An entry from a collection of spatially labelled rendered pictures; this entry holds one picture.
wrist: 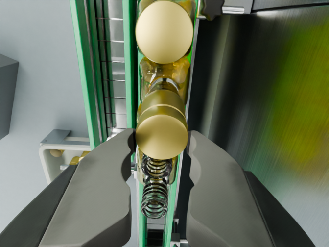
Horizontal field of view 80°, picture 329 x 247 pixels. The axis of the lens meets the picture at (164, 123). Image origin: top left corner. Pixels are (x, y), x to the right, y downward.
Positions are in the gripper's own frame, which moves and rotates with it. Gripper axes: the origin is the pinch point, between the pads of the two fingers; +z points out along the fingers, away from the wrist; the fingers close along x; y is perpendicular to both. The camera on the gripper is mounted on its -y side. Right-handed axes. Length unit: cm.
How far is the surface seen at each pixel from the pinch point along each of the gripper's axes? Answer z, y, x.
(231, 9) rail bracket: 21.1, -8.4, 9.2
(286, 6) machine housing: 17.7, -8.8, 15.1
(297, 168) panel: 2.1, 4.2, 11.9
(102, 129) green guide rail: 26.4, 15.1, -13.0
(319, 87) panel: 3.4, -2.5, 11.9
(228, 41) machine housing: 39.2, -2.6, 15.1
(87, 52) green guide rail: 22.9, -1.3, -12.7
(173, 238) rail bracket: 21, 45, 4
